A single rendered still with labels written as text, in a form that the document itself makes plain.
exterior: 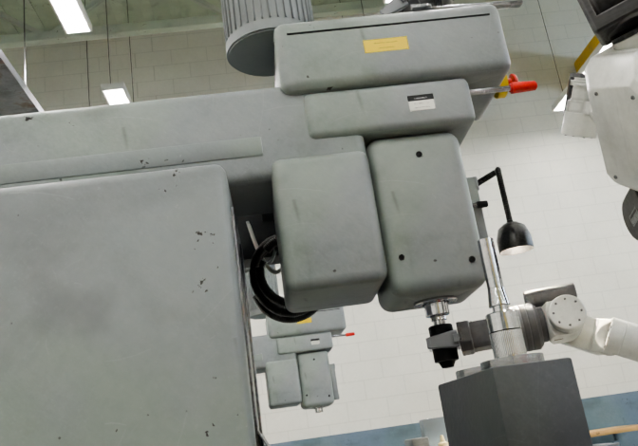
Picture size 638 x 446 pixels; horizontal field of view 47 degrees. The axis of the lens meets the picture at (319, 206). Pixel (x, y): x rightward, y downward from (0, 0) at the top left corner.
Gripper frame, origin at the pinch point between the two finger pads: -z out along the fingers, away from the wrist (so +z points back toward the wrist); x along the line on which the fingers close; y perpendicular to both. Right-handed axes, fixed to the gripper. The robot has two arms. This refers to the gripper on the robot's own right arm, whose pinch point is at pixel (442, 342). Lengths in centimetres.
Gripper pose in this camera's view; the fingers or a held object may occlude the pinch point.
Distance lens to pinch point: 145.7
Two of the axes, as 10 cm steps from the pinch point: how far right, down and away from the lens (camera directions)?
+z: 9.7, -2.1, -1.6
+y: 1.5, 9.4, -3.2
